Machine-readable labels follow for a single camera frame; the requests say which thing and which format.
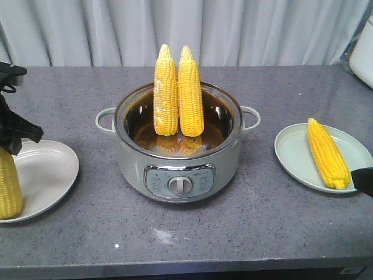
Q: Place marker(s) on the white rice cooker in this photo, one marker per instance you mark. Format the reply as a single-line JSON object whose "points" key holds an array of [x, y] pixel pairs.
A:
{"points": [[361, 58]]}

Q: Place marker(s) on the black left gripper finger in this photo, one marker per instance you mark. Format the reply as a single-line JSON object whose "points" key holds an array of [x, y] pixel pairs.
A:
{"points": [[14, 128]]}

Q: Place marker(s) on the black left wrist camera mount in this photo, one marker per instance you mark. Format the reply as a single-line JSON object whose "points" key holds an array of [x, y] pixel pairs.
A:
{"points": [[11, 76]]}

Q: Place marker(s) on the yellow corn cob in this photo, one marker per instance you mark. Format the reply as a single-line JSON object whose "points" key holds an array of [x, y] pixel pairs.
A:
{"points": [[190, 95]]}

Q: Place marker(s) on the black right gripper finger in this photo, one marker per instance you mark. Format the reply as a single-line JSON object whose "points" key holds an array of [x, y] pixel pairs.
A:
{"points": [[363, 179]]}

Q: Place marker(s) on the pale corn cob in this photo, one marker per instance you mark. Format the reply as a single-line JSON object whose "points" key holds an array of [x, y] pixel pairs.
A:
{"points": [[165, 96]]}

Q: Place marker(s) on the white round plate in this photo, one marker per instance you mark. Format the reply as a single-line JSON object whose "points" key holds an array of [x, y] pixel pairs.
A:
{"points": [[47, 170]]}

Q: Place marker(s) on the grey-green electric cooking pot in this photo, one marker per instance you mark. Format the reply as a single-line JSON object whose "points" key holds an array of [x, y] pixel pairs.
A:
{"points": [[179, 169]]}

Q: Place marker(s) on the grey pleated curtain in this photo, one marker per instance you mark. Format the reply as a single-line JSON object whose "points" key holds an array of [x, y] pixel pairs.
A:
{"points": [[219, 33]]}

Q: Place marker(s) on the pale green round plate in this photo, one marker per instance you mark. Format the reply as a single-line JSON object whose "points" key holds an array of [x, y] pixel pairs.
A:
{"points": [[293, 152]]}

